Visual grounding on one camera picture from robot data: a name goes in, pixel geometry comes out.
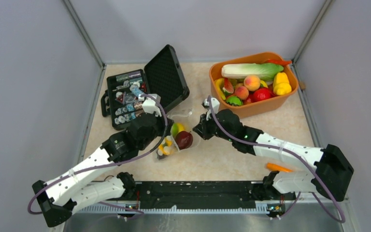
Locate green white cabbage toy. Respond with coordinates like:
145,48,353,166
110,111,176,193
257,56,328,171
221,63,284,81

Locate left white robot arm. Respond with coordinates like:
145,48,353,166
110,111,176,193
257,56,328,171
28,94,170,228

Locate purple cable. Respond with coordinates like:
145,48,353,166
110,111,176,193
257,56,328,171
206,95,346,224
27,93,170,221

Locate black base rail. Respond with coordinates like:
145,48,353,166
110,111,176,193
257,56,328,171
112,181,296,210

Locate dark purple fruit toy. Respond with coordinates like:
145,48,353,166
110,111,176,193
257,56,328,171
175,131,194,150

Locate clear dotted zip bag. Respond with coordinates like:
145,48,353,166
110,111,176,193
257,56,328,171
156,109,201,160

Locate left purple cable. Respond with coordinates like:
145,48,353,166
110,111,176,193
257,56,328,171
27,93,170,221

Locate black open case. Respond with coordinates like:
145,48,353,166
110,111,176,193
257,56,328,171
100,44,190,130

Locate yellow banana toy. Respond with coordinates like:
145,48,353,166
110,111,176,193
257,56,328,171
177,123,185,132

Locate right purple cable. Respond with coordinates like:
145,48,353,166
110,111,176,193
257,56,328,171
206,95,346,224

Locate green apple toy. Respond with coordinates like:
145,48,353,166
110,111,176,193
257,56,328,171
171,123,180,138

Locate orange carrot toy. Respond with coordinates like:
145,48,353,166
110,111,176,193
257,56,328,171
266,162,293,173

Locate red apple toy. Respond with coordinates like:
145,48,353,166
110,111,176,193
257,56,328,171
253,88,273,102

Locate yellow pear toy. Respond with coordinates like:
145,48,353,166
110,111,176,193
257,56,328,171
273,72,292,96

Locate peach toy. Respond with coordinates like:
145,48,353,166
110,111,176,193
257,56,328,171
234,86,249,100
243,75,261,91

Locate yellow bell pepper toy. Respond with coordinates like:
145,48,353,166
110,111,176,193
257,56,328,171
157,136,173,157

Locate orange plastic basket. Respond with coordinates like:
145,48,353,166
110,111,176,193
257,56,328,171
209,52,299,118

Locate red chili toy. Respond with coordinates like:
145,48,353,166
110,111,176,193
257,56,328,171
265,59,292,66

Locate green watermelon ball toy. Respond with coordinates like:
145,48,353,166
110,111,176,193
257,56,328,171
225,96,243,106

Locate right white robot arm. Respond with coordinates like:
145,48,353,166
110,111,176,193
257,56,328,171
193,97,354,202

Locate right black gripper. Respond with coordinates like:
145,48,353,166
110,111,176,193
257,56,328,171
193,110,234,142

